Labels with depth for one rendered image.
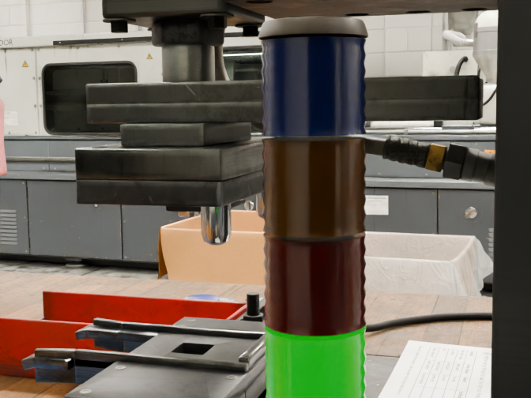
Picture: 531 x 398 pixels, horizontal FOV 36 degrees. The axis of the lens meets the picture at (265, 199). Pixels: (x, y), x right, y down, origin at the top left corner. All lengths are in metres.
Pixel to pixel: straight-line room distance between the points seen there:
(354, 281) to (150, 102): 0.29
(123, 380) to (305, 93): 0.33
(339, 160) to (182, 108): 0.27
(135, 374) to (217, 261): 2.38
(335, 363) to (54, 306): 0.69
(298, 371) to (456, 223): 4.78
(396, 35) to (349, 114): 6.77
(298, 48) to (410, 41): 6.75
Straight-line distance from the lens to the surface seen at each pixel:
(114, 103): 0.56
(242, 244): 2.89
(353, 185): 0.29
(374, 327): 0.96
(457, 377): 0.83
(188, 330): 0.66
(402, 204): 5.10
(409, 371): 0.84
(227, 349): 0.62
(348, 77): 0.28
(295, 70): 0.28
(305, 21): 0.28
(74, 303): 0.95
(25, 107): 6.23
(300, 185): 0.28
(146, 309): 0.91
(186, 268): 3.00
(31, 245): 6.28
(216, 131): 0.55
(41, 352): 0.63
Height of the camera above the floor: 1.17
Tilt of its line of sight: 7 degrees down
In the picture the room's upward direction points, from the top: 1 degrees counter-clockwise
